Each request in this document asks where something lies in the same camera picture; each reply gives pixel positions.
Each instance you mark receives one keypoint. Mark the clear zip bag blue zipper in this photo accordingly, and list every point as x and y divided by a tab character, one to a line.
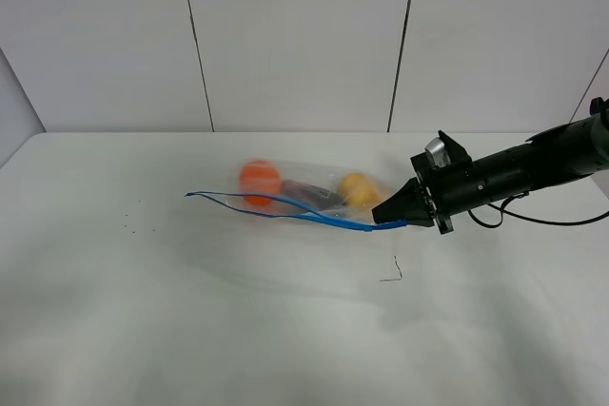
325	176

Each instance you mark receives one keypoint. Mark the yellow pear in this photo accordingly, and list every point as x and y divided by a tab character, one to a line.
358	190

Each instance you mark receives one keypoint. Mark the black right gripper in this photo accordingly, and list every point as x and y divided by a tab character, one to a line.
440	187

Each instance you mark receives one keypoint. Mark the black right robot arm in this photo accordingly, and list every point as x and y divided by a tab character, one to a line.
557	156

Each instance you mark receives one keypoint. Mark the orange fruit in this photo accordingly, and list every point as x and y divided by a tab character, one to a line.
257	179

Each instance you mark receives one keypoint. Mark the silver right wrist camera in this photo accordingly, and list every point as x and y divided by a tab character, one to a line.
436	153

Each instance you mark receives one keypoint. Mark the purple eggplant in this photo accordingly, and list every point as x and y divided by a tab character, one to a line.
318	198

